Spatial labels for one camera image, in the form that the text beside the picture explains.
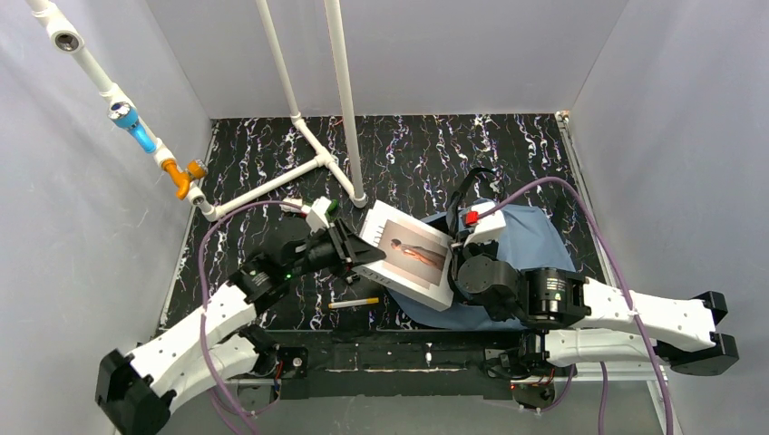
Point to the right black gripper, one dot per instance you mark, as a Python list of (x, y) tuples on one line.
[(453, 264)]

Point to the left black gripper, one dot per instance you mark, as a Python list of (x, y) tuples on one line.
[(345, 247)]

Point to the white art book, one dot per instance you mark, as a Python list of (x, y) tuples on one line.
[(416, 256)]

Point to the blue student backpack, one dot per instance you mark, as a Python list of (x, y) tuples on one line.
[(528, 241)]

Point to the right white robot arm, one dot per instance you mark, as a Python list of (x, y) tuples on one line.
[(569, 318)]

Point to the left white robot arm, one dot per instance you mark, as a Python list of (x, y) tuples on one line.
[(138, 391)]

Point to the white yellow marker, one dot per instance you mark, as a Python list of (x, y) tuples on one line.
[(353, 303)]

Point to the orange pipe valve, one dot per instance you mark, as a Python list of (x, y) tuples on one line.
[(182, 179)]

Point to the blue pipe valve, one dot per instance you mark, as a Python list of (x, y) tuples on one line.
[(126, 117)]

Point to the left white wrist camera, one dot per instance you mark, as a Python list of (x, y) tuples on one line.
[(317, 214)]

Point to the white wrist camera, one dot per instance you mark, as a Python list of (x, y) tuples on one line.
[(482, 230), (317, 214)]

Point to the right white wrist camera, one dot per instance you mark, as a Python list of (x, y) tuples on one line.
[(482, 230)]

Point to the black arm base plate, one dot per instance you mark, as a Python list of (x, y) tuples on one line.
[(417, 363)]

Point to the aluminium rail frame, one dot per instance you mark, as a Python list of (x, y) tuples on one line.
[(461, 402)]

